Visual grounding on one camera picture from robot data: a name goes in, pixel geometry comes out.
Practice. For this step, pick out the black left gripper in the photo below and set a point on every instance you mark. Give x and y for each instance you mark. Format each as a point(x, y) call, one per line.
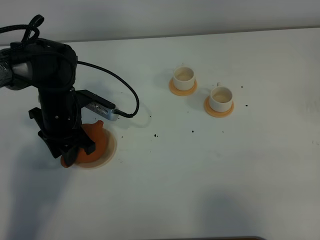
point(60, 122)

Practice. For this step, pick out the brown clay teapot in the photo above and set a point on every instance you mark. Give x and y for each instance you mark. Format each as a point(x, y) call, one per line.
point(96, 133)

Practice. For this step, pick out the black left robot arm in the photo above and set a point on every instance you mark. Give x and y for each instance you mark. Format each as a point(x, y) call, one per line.
point(51, 68)

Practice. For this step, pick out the beige round teapot coaster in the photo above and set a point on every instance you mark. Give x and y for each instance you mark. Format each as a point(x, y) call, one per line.
point(106, 157)

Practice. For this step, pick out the orange coaster far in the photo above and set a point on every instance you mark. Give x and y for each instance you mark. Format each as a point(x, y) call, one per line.
point(178, 92)

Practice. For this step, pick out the orange coaster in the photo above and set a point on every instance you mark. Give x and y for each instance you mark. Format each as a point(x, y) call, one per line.
point(178, 92)
point(214, 113)

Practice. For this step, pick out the white teacup far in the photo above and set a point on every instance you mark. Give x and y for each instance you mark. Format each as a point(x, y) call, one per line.
point(183, 78)

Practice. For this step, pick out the white teacup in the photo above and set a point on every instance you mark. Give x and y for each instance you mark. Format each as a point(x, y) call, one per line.
point(183, 78)
point(220, 99)

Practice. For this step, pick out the orange coaster near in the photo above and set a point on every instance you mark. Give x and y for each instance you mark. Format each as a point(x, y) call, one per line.
point(214, 113)

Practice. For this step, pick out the white teacup near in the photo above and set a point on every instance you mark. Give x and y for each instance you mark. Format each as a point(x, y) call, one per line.
point(220, 99)

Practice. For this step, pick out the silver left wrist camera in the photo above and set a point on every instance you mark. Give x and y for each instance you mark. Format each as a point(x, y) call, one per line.
point(107, 112)

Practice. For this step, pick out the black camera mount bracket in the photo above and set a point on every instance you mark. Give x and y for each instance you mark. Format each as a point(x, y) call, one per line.
point(86, 97)

